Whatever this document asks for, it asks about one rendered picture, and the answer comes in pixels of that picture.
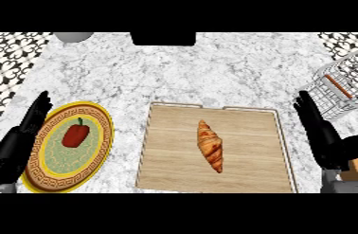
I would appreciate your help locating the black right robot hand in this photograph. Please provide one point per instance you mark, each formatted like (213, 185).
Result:
(326, 140)

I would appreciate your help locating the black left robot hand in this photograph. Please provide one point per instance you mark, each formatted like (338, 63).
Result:
(18, 140)

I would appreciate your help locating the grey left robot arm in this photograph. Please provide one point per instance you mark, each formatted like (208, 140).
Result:
(5, 188)

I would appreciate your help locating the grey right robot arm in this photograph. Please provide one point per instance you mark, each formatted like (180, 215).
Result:
(340, 182)

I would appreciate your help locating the pale wooden tray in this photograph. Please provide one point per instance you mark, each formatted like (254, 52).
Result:
(219, 155)

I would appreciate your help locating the golden brown croissant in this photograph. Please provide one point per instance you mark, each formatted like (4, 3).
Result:
(211, 146)

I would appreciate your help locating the yellow patterned round plate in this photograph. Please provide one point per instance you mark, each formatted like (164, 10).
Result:
(69, 146)

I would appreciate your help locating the red bell pepper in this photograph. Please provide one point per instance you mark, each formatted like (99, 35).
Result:
(76, 134)

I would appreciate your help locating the grey round bowl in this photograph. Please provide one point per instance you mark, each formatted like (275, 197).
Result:
(73, 36)

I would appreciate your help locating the black rectangular appliance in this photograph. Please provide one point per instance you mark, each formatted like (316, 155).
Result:
(163, 39)

